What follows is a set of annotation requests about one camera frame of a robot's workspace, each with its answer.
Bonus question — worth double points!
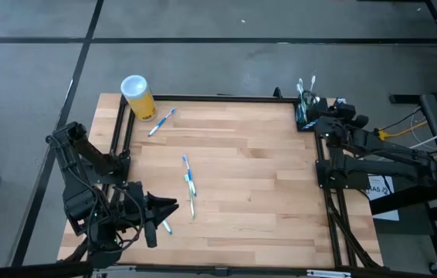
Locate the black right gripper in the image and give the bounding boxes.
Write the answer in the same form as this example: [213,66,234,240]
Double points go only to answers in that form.
[310,103,370,134]

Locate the silver aluminium bracket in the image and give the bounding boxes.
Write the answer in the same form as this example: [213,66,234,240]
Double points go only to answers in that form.
[92,265,137,278]
[306,269,353,278]

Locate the white paper label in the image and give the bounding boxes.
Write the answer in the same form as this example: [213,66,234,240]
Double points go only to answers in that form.
[365,185,401,222]

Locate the black aluminium table frame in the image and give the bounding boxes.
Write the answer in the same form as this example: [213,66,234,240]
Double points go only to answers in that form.
[58,86,384,278]

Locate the yellow power plug with cable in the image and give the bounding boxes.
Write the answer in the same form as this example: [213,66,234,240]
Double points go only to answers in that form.
[374,120,429,141]

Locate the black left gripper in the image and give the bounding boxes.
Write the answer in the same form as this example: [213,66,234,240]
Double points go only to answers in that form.
[119,180,181,249]

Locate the black wire toothbrush holder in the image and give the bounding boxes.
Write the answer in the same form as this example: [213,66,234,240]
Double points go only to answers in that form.
[295,90,322,132]

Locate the black side desk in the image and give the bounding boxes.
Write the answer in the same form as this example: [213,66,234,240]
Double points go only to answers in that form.
[368,73,437,271]

